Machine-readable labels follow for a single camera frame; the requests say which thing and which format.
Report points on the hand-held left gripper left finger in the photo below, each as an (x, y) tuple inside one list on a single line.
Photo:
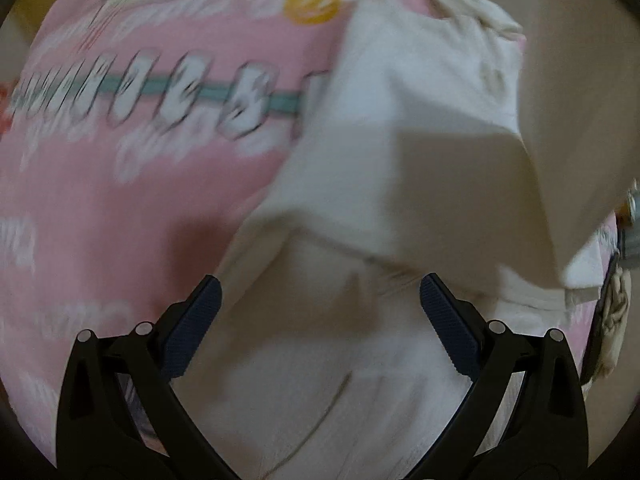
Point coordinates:
[(194, 327)]

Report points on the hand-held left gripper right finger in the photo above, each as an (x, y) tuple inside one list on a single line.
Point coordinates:
[(450, 330)]

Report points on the white fleece garment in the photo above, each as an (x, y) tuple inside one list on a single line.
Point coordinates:
[(400, 120)]

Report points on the pink printed blanket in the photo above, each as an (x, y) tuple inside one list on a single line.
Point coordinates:
[(150, 185)]

